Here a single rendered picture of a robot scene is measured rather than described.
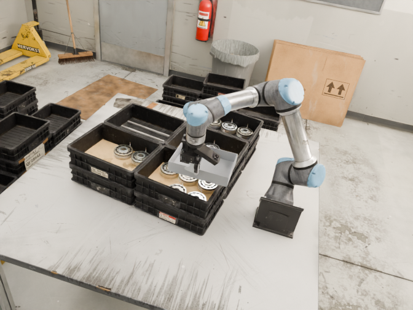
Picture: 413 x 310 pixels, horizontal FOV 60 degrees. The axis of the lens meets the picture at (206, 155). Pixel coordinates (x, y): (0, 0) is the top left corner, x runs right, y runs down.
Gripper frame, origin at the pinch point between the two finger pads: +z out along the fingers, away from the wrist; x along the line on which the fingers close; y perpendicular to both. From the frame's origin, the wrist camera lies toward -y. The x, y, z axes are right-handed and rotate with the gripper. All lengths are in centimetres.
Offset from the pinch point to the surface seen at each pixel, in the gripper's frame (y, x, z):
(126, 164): 42, -17, 30
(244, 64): 2, -247, 110
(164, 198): 14.5, 2.1, 22.7
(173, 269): 1.3, 31.2, 31.3
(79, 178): 64, -6, 36
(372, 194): -143, -132, 143
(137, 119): 53, -62, 41
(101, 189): 50, -2, 36
